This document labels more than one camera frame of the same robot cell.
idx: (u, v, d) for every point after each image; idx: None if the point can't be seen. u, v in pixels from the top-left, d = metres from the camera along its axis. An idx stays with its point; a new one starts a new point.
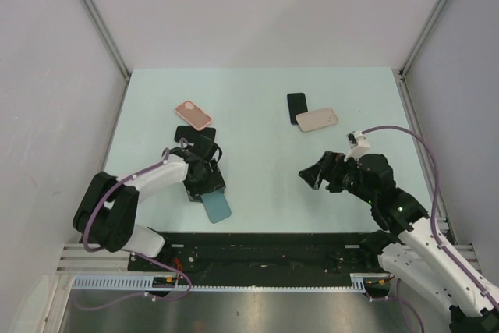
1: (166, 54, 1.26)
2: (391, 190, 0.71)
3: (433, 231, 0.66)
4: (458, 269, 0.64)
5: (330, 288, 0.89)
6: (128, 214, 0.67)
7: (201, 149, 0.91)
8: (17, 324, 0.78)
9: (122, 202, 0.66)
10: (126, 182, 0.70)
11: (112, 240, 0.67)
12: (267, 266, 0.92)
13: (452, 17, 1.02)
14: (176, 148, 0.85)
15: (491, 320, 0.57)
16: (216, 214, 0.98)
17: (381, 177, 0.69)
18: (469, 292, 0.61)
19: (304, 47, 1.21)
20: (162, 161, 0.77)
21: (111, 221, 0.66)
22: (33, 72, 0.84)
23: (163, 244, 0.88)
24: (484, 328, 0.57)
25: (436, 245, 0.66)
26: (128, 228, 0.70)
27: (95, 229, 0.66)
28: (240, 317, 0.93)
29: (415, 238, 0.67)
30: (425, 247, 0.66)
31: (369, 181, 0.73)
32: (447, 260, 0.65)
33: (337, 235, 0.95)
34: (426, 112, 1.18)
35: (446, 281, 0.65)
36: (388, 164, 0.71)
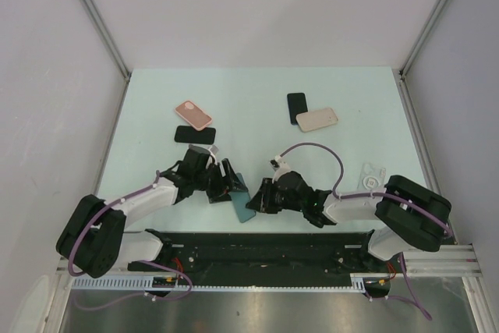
1: (166, 54, 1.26)
2: (307, 194, 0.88)
3: (334, 192, 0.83)
4: (354, 200, 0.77)
5: (329, 288, 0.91)
6: (115, 239, 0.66)
7: (191, 165, 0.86)
8: (17, 324, 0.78)
9: (108, 225, 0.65)
10: (115, 206, 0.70)
11: (97, 265, 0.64)
12: (266, 266, 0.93)
13: (452, 18, 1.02)
14: (167, 170, 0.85)
15: (391, 211, 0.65)
16: (244, 214, 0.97)
17: (298, 189, 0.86)
18: (367, 203, 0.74)
19: (305, 47, 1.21)
20: (151, 185, 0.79)
21: (97, 244, 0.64)
22: (34, 73, 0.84)
23: (162, 246, 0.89)
24: (391, 219, 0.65)
25: (340, 200, 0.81)
26: (113, 254, 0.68)
27: (79, 254, 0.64)
28: (240, 317, 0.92)
29: (328, 209, 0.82)
30: (337, 209, 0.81)
31: (292, 196, 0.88)
32: (348, 201, 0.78)
33: (337, 235, 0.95)
34: (426, 111, 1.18)
35: (365, 215, 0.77)
36: (299, 178, 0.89)
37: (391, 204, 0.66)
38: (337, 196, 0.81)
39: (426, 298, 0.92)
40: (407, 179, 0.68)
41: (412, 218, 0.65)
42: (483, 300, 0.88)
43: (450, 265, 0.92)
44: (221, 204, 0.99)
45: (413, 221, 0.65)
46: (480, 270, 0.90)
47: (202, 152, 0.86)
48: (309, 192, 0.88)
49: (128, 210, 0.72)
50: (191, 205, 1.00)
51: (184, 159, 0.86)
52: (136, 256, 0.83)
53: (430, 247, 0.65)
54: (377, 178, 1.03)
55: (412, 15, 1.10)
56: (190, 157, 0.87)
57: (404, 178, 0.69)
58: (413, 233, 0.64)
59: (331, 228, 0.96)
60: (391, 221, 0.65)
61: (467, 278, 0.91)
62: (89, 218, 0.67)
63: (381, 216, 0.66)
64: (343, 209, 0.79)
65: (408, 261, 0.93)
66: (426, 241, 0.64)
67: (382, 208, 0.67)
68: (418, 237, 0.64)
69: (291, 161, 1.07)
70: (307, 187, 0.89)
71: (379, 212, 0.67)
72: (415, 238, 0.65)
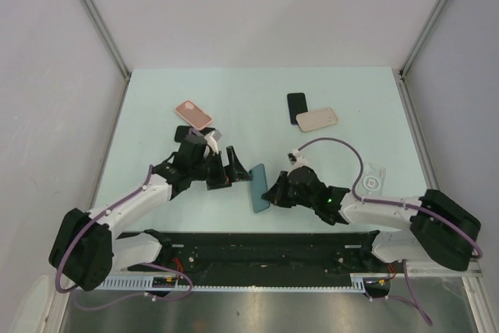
1: (166, 54, 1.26)
2: (319, 190, 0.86)
3: (355, 194, 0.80)
4: (381, 207, 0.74)
5: (330, 288, 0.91)
6: (104, 253, 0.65)
7: (186, 157, 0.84)
8: (17, 324, 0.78)
9: (93, 242, 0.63)
10: (100, 219, 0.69)
11: (88, 279, 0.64)
12: (266, 266, 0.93)
13: (452, 19, 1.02)
14: (161, 164, 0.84)
15: (427, 227, 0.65)
16: (259, 203, 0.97)
17: (308, 184, 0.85)
18: (397, 214, 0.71)
19: (305, 47, 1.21)
20: (141, 186, 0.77)
21: (86, 258, 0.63)
22: (33, 73, 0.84)
23: (162, 246, 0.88)
24: (425, 235, 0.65)
25: (362, 203, 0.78)
26: (106, 265, 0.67)
27: (69, 268, 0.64)
28: (240, 317, 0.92)
29: (347, 210, 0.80)
30: (355, 210, 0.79)
31: (302, 192, 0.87)
32: (372, 206, 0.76)
33: (337, 235, 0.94)
34: (426, 111, 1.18)
35: (386, 221, 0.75)
36: (310, 172, 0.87)
37: (425, 219, 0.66)
38: (359, 198, 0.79)
39: (426, 298, 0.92)
40: (443, 195, 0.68)
41: (444, 235, 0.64)
42: (483, 301, 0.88)
43: None
44: (221, 204, 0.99)
45: (446, 239, 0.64)
46: (480, 270, 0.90)
47: (196, 143, 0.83)
48: (321, 188, 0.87)
49: (113, 223, 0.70)
50: (191, 205, 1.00)
51: (178, 150, 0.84)
52: (136, 258, 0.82)
53: (457, 267, 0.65)
54: (377, 178, 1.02)
55: (413, 15, 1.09)
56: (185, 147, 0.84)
57: (440, 193, 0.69)
58: (445, 251, 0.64)
59: (332, 228, 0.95)
60: (425, 236, 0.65)
61: (467, 278, 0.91)
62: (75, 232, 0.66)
63: (415, 230, 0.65)
64: (366, 212, 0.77)
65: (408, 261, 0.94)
66: (454, 260, 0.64)
67: (416, 222, 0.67)
68: (447, 256, 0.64)
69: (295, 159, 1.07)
70: (319, 184, 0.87)
71: (413, 225, 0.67)
72: (445, 256, 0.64)
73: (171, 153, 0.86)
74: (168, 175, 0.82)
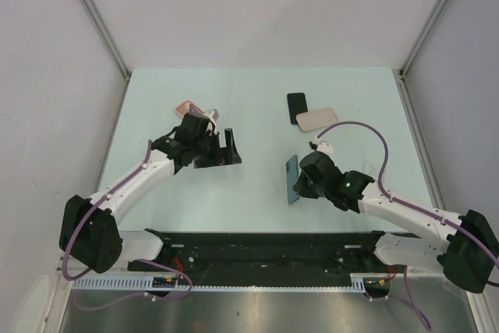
1: (166, 55, 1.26)
2: (334, 176, 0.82)
3: (383, 190, 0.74)
4: (415, 213, 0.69)
5: (329, 288, 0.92)
6: (111, 236, 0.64)
7: (189, 131, 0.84)
8: (17, 324, 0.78)
9: (97, 228, 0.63)
10: (102, 203, 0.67)
11: (100, 263, 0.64)
12: (267, 266, 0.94)
13: (451, 19, 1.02)
14: (161, 137, 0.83)
15: (463, 246, 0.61)
16: (291, 196, 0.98)
17: (319, 167, 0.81)
18: (431, 226, 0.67)
19: (304, 47, 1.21)
20: (142, 164, 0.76)
21: (94, 244, 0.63)
22: (33, 73, 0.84)
23: (163, 245, 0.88)
24: (460, 255, 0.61)
25: (388, 200, 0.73)
26: (116, 247, 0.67)
27: (79, 253, 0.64)
28: (240, 317, 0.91)
29: (369, 203, 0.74)
30: (380, 207, 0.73)
31: (316, 177, 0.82)
32: (401, 208, 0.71)
33: (337, 234, 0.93)
34: (426, 111, 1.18)
35: (409, 226, 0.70)
36: (323, 157, 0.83)
37: (464, 241, 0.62)
38: (387, 195, 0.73)
39: (425, 298, 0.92)
40: (484, 219, 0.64)
41: (474, 258, 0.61)
42: (483, 300, 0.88)
43: None
44: (221, 203, 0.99)
45: (475, 262, 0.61)
46: None
47: (199, 117, 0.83)
48: (335, 175, 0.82)
49: (115, 206, 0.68)
50: (191, 205, 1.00)
51: (181, 125, 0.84)
52: (138, 255, 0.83)
53: (473, 288, 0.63)
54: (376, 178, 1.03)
55: (412, 15, 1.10)
56: (188, 122, 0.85)
57: (480, 217, 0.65)
58: (469, 274, 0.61)
59: (330, 228, 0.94)
60: (458, 259, 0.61)
61: None
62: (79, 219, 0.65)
63: (452, 252, 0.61)
64: (391, 212, 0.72)
65: None
66: (472, 282, 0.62)
67: (453, 242, 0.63)
68: (468, 278, 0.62)
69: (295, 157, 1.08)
70: (333, 169, 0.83)
71: (451, 245, 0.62)
72: (468, 278, 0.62)
73: (172, 130, 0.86)
74: (168, 148, 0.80)
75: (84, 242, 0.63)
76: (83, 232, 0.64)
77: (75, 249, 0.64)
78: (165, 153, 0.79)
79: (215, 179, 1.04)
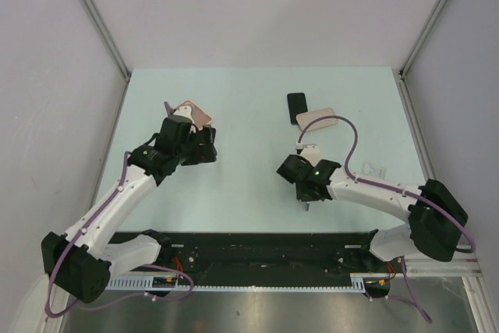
1: (166, 54, 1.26)
2: (306, 171, 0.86)
3: (348, 172, 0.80)
4: (377, 189, 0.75)
5: (329, 288, 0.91)
6: (92, 271, 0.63)
7: (169, 137, 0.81)
8: (17, 324, 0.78)
9: (76, 267, 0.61)
10: (79, 239, 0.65)
11: (87, 293, 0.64)
12: (266, 266, 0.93)
13: (451, 18, 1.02)
14: (138, 149, 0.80)
15: (422, 214, 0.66)
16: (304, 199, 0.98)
17: (288, 165, 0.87)
18: (393, 200, 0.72)
19: (305, 47, 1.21)
20: (117, 187, 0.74)
21: (76, 279, 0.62)
22: (33, 73, 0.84)
23: (161, 247, 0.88)
24: (420, 222, 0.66)
25: (354, 182, 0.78)
26: (104, 275, 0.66)
27: (65, 287, 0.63)
28: (240, 317, 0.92)
29: (336, 185, 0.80)
30: (348, 189, 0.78)
31: (289, 176, 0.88)
32: (366, 187, 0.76)
33: (337, 235, 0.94)
34: (426, 111, 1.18)
35: (377, 204, 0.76)
36: (293, 157, 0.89)
37: (423, 209, 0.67)
38: (352, 177, 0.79)
39: (425, 299, 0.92)
40: (444, 187, 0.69)
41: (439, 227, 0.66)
42: (483, 300, 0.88)
43: (448, 265, 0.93)
44: (222, 204, 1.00)
45: (440, 230, 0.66)
46: (479, 269, 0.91)
47: (179, 122, 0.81)
48: (308, 168, 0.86)
49: (96, 239, 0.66)
50: (192, 205, 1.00)
51: (161, 132, 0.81)
52: (136, 260, 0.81)
53: (441, 253, 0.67)
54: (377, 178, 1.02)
55: (412, 15, 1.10)
56: (168, 129, 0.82)
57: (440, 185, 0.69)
58: (433, 239, 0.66)
59: (330, 228, 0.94)
60: (422, 228, 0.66)
61: (467, 278, 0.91)
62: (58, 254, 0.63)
63: (413, 219, 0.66)
64: (357, 193, 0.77)
65: (408, 261, 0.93)
66: (439, 249, 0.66)
67: (415, 212, 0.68)
68: (433, 246, 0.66)
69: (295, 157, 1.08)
70: (305, 164, 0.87)
71: (412, 214, 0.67)
72: (437, 248, 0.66)
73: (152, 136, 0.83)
74: (147, 159, 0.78)
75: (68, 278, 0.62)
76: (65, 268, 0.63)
77: (61, 282, 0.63)
78: (145, 165, 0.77)
79: (215, 180, 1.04)
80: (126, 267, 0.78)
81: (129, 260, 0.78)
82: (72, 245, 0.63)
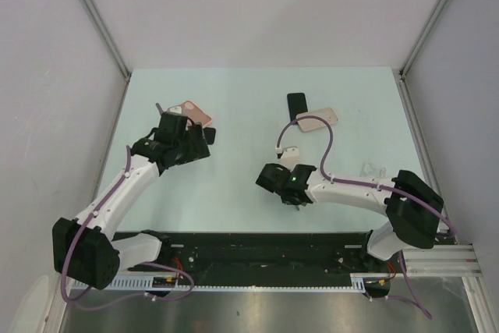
1: (166, 54, 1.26)
2: (283, 177, 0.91)
3: (323, 174, 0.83)
4: (353, 187, 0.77)
5: (330, 288, 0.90)
6: (105, 252, 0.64)
7: (168, 129, 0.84)
8: (17, 324, 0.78)
9: (92, 247, 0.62)
10: (90, 222, 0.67)
11: (100, 279, 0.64)
12: (267, 266, 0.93)
13: (451, 18, 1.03)
14: (138, 141, 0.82)
15: (399, 207, 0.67)
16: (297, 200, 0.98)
17: (266, 175, 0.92)
18: (370, 195, 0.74)
19: (304, 47, 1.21)
20: (124, 175, 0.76)
21: (90, 260, 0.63)
22: (33, 73, 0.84)
23: (161, 245, 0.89)
24: (398, 214, 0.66)
25: (330, 182, 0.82)
26: (114, 261, 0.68)
27: (76, 273, 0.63)
28: (240, 317, 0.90)
29: (314, 189, 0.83)
30: (324, 190, 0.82)
31: (268, 185, 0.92)
32: (342, 186, 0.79)
33: (337, 235, 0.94)
34: (426, 111, 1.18)
35: (358, 202, 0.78)
36: (268, 168, 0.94)
37: (398, 201, 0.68)
38: (329, 178, 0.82)
39: (427, 298, 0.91)
40: (415, 176, 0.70)
41: (415, 215, 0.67)
42: (483, 299, 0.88)
43: (448, 265, 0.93)
44: (222, 203, 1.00)
45: (418, 218, 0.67)
46: (480, 270, 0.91)
47: (178, 116, 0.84)
48: (284, 176, 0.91)
49: (104, 221, 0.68)
50: (192, 206, 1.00)
51: (160, 125, 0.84)
52: (139, 258, 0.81)
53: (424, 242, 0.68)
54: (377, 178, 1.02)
55: (412, 15, 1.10)
56: (166, 122, 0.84)
57: (412, 175, 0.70)
58: (413, 229, 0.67)
59: (330, 228, 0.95)
60: (401, 220, 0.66)
61: (467, 278, 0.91)
62: (69, 240, 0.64)
63: (391, 213, 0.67)
64: (334, 193, 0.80)
65: (408, 261, 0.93)
66: (422, 237, 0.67)
67: (391, 204, 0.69)
68: (415, 235, 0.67)
69: None
70: (281, 172, 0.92)
71: (389, 208, 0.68)
72: (417, 237, 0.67)
73: (151, 131, 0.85)
74: (150, 150, 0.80)
75: (80, 263, 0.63)
76: (76, 253, 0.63)
77: (71, 268, 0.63)
78: (147, 155, 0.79)
79: (215, 179, 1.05)
80: (128, 265, 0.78)
81: (131, 256, 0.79)
82: (84, 228, 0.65)
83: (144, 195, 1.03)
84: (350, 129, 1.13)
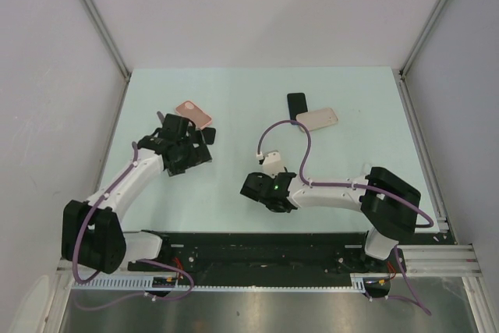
1: (166, 54, 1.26)
2: (266, 185, 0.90)
3: (302, 179, 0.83)
4: (331, 189, 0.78)
5: (330, 288, 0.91)
6: (114, 234, 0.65)
7: (171, 129, 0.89)
8: (16, 324, 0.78)
9: (102, 229, 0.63)
10: (101, 203, 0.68)
11: (107, 263, 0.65)
12: (267, 266, 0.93)
13: (451, 18, 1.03)
14: (143, 139, 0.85)
15: (373, 203, 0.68)
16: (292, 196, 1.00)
17: (249, 185, 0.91)
18: (346, 195, 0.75)
19: (305, 47, 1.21)
20: (132, 163, 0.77)
21: (100, 243, 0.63)
22: (34, 73, 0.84)
23: (161, 242, 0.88)
24: (373, 211, 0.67)
25: (309, 187, 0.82)
26: (122, 246, 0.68)
27: (85, 257, 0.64)
28: (240, 317, 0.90)
29: (296, 196, 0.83)
30: (304, 195, 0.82)
31: (253, 194, 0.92)
32: (320, 189, 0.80)
33: (337, 235, 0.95)
34: (426, 111, 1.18)
35: (338, 203, 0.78)
36: (249, 178, 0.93)
37: (373, 198, 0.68)
38: (307, 182, 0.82)
39: (427, 297, 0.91)
40: (389, 171, 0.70)
41: (393, 210, 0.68)
42: (483, 299, 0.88)
43: (448, 265, 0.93)
44: (222, 203, 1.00)
45: (396, 214, 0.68)
46: (480, 270, 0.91)
47: (183, 118, 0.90)
48: (267, 183, 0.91)
49: (116, 201, 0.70)
50: (191, 206, 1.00)
51: (164, 125, 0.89)
52: (139, 255, 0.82)
53: (405, 235, 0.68)
54: None
55: (412, 15, 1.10)
56: (171, 123, 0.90)
57: (385, 170, 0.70)
58: (391, 225, 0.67)
59: (332, 228, 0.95)
60: (378, 217, 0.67)
61: (467, 278, 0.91)
62: (80, 222, 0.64)
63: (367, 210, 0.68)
64: (313, 197, 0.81)
65: (408, 261, 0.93)
66: (401, 232, 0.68)
67: (366, 202, 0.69)
68: (395, 231, 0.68)
69: (293, 157, 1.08)
70: (263, 180, 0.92)
71: (363, 207, 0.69)
72: (398, 232, 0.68)
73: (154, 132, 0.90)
74: (156, 143, 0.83)
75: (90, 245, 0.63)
76: (86, 236, 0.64)
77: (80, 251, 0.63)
78: (153, 148, 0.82)
79: (215, 179, 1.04)
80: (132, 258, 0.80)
81: (135, 252, 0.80)
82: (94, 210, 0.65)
83: (144, 195, 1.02)
84: (351, 129, 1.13)
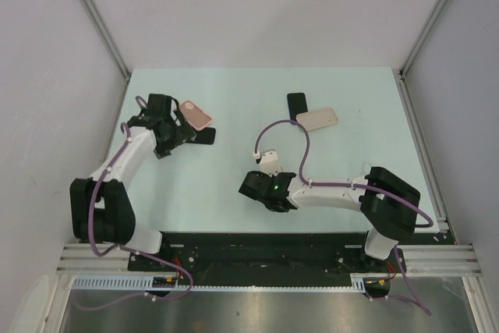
1: (166, 54, 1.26)
2: (266, 185, 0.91)
3: (302, 179, 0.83)
4: (330, 189, 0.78)
5: (330, 288, 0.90)
6: (122, 204, 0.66)
7: (157, 107, 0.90)
8: (17, 324, 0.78)
9: (111, 200, 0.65)
10: (106, 177, 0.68)
11: (122, 232, 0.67)
12: (267, 266, 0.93)
13: (450, 18, 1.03)
14: (131, 118, 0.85)
15: (373, 203, 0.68)
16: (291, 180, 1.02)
17: (249, 184, 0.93)
18: (346, 195, 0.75)
19: (304, 47, 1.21)
20: (126, 139, 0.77)
21: (111, 214, 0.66)
22: (34, 73, 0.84)
23: (161, 239, 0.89)
24: (373, 210, 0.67)
25: (309, 187, 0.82)
26: (131, 216, 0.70)
27: (100, 232, 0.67)
28: (240, 317, 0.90)
29: (296, 196, 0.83)
30: (304, 195, 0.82)
31: (252, 193, 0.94)
32: (320, 189, 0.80)
33: (337, 235, 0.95)
34: (426, 111, 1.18)
35: (337, 203, 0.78)
36: (248, 178, 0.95)
37: (373, 197, 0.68)
38: (307, 182, 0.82)
39: (427, 298, 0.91)
40: (388, 171, 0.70)
41: (393, 210, 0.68)
42: (483, 299, 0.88)
43: (448, 265, 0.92)
44: (222, 203, 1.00)
45: (396, 214, 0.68)
46: (480, 269, 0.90)
47: (167, 95, 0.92)
48: (267, 183, 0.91)
49: (120, 174, 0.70)
50: (191, 207, 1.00)
51: (149, 104, 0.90)
52: (143, 244, 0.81)
53: (405, 235, 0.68)
54: None
55: (412, 15, 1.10)
56: (153, 101, 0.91)
57: (384, 170, 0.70)
58: (391, 224, 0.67)
59: (332, 228, 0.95)
60: (377, 216, 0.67)
61: (467, 278, 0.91)
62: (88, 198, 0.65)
63: (366, 210, 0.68)
64: (313, 196, 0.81)
65: (408, 261, 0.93)
66: (401, 231, 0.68)
67: (365, 202, 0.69)
68: (394, 230, 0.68)
69: (293, 156, 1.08)
70: (263, 180, 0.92)
71: (363, 207, 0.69)
72: (398, 232, 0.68)
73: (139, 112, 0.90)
74: (145, 120, 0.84)
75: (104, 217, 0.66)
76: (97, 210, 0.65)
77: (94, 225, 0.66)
78: (144, 124, 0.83)
79: (215, 179, 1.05)
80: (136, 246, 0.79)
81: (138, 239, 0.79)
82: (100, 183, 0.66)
83: (144, 195, 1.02)
84: (350, 129, 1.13)
